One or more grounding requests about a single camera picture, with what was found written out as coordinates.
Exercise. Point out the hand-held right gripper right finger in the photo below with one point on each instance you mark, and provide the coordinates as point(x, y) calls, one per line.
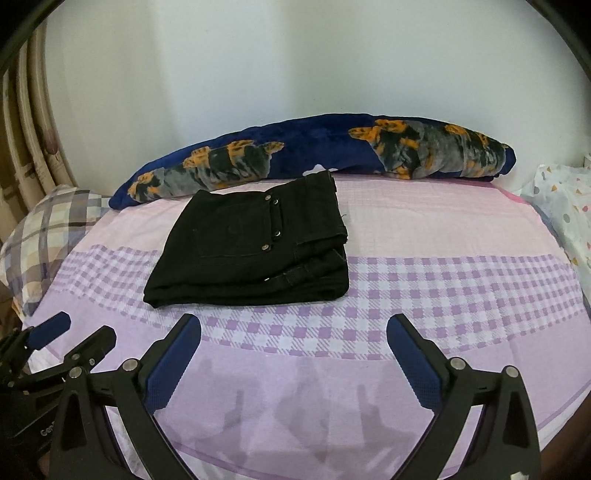
point(414, 364)

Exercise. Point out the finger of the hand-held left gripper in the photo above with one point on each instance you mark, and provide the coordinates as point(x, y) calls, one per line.
point(94, 346)
point(48, 330)

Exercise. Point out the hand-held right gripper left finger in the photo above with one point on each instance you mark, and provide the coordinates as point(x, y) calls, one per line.
point(173, 362)

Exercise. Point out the black pants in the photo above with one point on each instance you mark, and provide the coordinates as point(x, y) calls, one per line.
point(240, 258)

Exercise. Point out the plaid pillow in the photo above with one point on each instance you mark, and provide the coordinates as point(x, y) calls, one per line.
point(51, 230)

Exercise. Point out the pink checked bed sheet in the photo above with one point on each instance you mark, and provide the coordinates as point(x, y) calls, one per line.
point(415, 221)

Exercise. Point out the beige printed curtain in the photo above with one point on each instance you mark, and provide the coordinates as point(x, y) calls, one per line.
point(27, 138)

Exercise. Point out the white dotted pillow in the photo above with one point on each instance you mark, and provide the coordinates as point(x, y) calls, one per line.
point(561, 207)

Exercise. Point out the blue printed fleece blanket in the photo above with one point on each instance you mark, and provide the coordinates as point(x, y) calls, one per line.
point(300, 147)

